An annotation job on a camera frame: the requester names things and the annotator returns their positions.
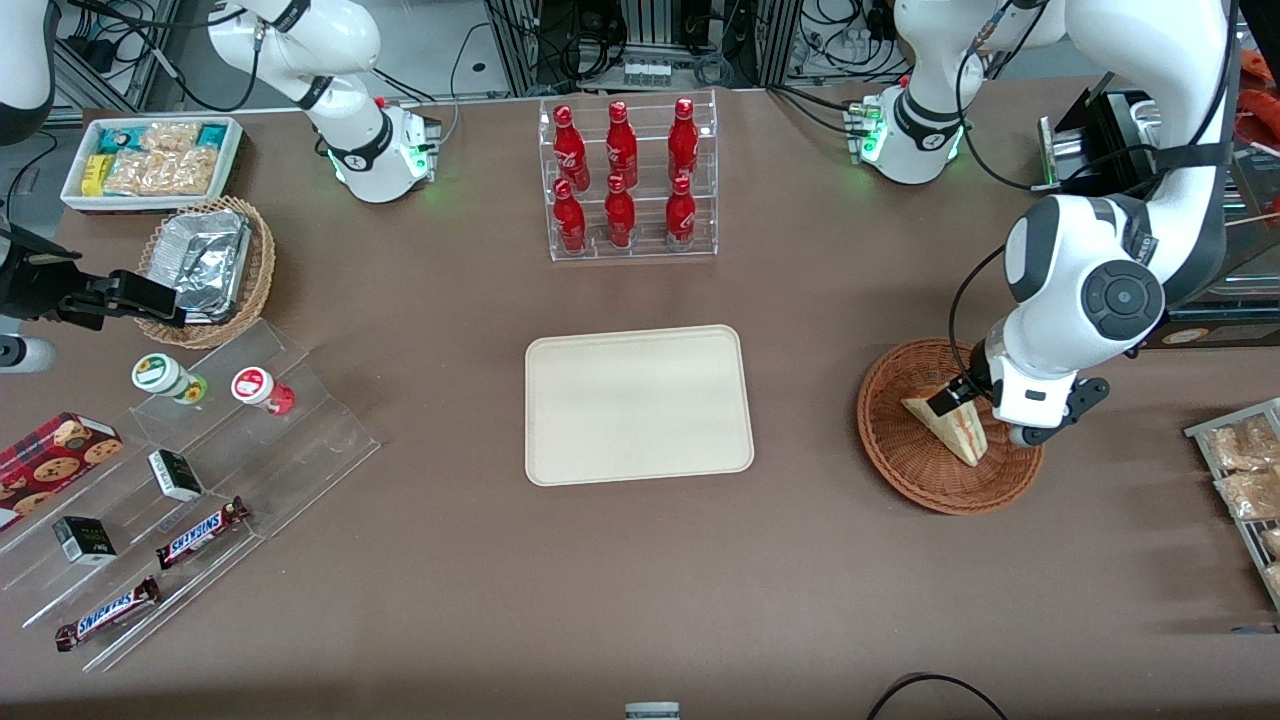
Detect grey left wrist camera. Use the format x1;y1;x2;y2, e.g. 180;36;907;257
1008;376;1111;448

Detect red lid cup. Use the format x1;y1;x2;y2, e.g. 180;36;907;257
231;367;296;416

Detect small black box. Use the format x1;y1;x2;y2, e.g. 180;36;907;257
52;515;118;567
147;449;205;503

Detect aluminium foil containers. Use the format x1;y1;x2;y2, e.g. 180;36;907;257
148;208;253;326

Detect cream plastic tray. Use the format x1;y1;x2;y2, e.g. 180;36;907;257
525;325;755;488

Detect red cola bottle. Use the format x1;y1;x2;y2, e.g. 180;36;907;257
668;97;701;184
604;173;637;249
552;103;591;191
665;175;698;251
552;178;589;256
604;100;639;189

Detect black food warmer appliance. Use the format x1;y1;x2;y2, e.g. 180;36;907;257
1038;85;1280;351

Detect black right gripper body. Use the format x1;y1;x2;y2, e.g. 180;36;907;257
0;225;116;331

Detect aluminium equipment frame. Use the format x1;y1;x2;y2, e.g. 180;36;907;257
485;0;801;96

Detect clear peanut snack pack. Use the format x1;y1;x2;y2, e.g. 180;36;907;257
105;148;223;196
140;122;206;153

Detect triangle sandwich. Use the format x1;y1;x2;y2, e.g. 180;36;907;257
900;392;993;468

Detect white snack bin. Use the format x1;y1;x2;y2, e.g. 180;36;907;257
60;115;246;216

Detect grey snack rack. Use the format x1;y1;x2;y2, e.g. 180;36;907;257
1185;398;1280;611

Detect round brown wicker basket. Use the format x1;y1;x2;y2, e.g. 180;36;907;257
857;338;1046;516

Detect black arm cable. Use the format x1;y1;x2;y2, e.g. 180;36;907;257
948;245;1009;383

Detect clear acrylic stepped stand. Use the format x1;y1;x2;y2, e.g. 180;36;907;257
0;318;383;673

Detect green lid cup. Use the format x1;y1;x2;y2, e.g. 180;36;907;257
131;353;209;406

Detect black looped cable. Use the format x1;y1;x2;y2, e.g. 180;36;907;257
865;673;1011;720

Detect red plaid cookie box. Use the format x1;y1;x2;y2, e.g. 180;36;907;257
0;411;126;533

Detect clear acrylic bottle rack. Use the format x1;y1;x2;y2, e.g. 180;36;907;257
538;90;719;263

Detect Snickers chocolate bar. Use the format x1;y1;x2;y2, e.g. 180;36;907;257
155;496;251;571
55;575;163;653

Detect light wicker basket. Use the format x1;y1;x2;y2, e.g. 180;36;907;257
135;195;277;351

